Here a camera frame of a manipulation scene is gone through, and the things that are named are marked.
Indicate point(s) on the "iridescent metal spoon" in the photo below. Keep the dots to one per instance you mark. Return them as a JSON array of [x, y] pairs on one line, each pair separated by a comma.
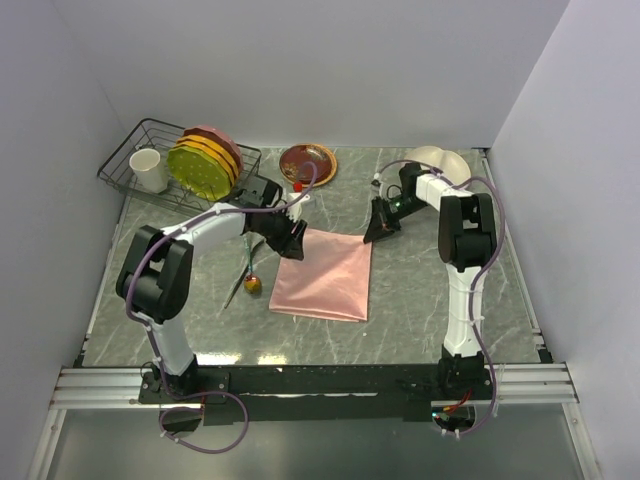
[[251, 282]]

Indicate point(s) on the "black wire dish rack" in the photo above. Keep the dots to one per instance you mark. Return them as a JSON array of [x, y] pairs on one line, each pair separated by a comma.
[[162, 136]]

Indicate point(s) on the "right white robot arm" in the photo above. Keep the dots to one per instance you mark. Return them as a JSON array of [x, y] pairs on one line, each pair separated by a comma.
[[471, 233]]

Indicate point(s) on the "orange plate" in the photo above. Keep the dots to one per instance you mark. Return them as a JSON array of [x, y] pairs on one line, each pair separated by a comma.
[[216, 150]]

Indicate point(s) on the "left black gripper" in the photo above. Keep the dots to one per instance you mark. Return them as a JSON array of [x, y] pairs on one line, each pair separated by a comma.
[[290, 245]]

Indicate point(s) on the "green polka dot plate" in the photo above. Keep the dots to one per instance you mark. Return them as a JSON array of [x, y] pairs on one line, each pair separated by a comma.
[[199, 172]]

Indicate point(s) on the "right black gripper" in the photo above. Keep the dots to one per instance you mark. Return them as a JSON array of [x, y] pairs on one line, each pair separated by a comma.
[[380, 224]]

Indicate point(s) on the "white cup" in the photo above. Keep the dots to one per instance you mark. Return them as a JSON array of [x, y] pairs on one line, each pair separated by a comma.
[[149, 169]]

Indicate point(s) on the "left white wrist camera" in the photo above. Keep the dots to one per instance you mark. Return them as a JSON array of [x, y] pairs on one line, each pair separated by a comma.
[[297, 199]]

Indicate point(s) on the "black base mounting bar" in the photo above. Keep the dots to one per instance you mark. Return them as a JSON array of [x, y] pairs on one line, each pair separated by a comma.
[[229, 394]]

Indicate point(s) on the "dark pink plate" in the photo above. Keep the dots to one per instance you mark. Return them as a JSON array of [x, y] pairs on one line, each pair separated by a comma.
[[218, 135]]

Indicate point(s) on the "aluminium frame rail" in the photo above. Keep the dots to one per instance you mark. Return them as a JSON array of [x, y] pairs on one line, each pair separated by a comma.
[[119, 388]]

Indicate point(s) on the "pink satin napkin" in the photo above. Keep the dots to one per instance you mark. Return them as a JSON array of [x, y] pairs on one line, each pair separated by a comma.
[[330, 283]]

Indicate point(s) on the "dark red decorated plate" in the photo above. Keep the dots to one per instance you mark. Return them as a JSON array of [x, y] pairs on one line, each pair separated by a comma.
[[299, 162]]

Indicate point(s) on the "cream divided plate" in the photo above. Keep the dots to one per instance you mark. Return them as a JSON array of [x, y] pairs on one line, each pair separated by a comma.
[[450, 163]]

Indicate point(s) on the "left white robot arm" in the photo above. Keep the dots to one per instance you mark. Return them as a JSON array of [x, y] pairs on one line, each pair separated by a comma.
[[155, 278]]

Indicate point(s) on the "black utensil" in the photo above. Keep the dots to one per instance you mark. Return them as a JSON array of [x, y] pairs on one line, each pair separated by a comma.
[[240, 285]]

